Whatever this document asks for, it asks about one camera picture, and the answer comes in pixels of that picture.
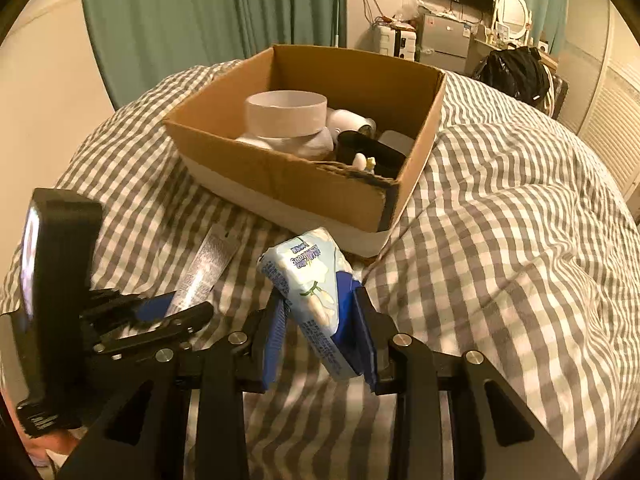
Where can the white cosmetic tube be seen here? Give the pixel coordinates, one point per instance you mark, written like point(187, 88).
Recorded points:
point(204, 271)

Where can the white oval vanity mirror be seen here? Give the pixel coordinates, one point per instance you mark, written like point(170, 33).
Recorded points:
point(512, 22)

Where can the brown cardboard box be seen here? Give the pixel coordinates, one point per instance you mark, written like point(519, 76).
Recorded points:
point(357, 207)

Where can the white sliding wardrobe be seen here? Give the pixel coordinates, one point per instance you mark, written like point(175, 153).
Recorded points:
point(600, 63)

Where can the white round camera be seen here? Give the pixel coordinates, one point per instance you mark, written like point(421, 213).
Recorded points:
point(338, 121)

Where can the blue white tissue pack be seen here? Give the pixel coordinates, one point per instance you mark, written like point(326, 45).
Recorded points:
point(316, 282)

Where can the silver mini fridge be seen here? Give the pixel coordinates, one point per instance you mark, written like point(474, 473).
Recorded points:
point(444, 43)

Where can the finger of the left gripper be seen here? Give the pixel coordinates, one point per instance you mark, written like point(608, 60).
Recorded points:
point(108, 309)
point(160, 327)

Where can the white tape roll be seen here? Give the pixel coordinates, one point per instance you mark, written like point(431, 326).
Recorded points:
point(285, 113)

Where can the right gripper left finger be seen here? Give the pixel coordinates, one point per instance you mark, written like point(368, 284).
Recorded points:
point(157, 398)

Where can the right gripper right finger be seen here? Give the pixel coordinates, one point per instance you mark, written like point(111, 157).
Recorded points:
point(494, 434)

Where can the black open container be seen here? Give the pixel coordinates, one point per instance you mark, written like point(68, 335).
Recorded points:
point(388, 162)

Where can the green left curtain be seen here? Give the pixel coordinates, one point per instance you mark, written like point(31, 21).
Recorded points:
point(137, 43)

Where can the white suitcase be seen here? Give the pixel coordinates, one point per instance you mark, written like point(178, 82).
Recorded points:
point(398, 42)

